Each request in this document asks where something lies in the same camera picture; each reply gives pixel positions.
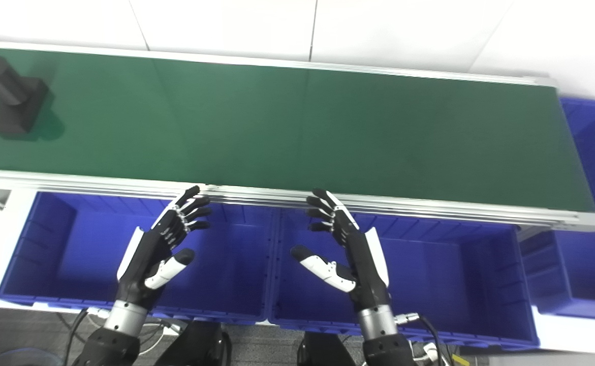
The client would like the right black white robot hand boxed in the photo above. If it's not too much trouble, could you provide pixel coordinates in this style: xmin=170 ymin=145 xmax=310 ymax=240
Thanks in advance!
xmin=290 ymin=189 xmax=392 ymax=311

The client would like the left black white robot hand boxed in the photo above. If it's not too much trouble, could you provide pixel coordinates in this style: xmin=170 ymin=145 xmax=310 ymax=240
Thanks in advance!
xmin=116 ymin=186 xmax=212 ymax=311

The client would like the black cylinder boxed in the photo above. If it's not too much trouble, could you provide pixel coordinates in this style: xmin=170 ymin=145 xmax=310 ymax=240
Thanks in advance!
xmin=0 ymin=55 xmax=50 ymax=137

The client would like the blue plastic bin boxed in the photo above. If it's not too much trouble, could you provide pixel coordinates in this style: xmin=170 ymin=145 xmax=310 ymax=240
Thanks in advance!
xmin=0 ymin=191 xmax=277 ymax=324
xmin=268 ymin=206 xmax=540 ymax=351
xmin=521 ymin=97 xmax=595 ymax=322

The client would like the black robot leg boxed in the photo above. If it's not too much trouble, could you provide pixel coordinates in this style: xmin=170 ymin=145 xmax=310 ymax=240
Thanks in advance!
xmin=297 ymin=330 xmax=357 ymax=366
xmin=154 ymin=320 xmax=233 ymax=366

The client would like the white cable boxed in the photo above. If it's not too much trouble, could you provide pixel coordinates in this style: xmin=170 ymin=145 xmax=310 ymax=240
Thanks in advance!
xmin=86 ymin=307 xmax=187 ymax=356

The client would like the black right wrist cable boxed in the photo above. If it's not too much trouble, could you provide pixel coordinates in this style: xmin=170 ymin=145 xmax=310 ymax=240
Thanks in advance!
xmin=395 ymin=312 xmax=444 ymax=366

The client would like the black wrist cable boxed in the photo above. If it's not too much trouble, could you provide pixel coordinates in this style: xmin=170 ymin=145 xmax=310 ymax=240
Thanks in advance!
xmin=64 ymin=309 xmax=89 ymax=366
xmin=395 ymin=312 xmax=444 ymax=366

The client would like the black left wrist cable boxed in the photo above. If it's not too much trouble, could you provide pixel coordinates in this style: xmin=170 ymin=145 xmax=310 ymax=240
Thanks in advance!
xmin=64 ymin=309 xmax=89 ymax=366

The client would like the green conveyor belt aluminium frame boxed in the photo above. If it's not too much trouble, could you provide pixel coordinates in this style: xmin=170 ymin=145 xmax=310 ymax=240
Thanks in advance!
xmin=0 ymin=41 xmax=595 ymax=232

